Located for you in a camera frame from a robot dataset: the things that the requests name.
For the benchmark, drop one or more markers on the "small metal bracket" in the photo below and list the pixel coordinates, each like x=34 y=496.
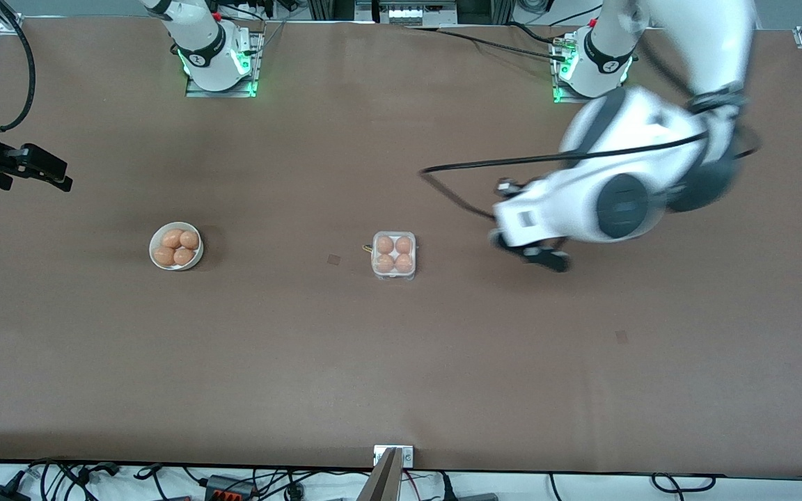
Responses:
x=406 y=456

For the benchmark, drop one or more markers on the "clear plastic egg box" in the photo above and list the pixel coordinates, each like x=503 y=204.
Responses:
x=394 y=254

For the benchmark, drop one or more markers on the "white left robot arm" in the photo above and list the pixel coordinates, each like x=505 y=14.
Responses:
x=645 y=118

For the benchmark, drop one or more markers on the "white round bowl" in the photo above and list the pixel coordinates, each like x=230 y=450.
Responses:
x=201 y=254

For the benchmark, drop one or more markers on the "grey camera mount bar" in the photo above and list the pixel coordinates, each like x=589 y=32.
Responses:
x=381 y=483

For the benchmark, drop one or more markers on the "black orange connector block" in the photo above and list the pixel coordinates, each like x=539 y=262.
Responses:
x=230 y=490

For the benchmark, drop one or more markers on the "grey adapter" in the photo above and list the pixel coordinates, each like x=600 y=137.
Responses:
x=477 y=497

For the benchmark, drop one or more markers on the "black power adapter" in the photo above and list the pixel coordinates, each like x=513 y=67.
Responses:
x=1 y=494

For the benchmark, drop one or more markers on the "brown table mat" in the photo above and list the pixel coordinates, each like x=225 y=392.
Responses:
x=401 y=376

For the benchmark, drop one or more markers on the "grey power strip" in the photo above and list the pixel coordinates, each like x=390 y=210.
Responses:
x=418 y=12

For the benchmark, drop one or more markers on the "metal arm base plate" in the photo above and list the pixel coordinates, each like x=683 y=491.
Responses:
x=195 y=92
x=617 y=99

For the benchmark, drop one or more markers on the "black plug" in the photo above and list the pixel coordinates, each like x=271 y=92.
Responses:
x=446 y=490

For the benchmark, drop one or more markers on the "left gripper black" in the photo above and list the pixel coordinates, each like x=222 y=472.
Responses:
x=506 y=186

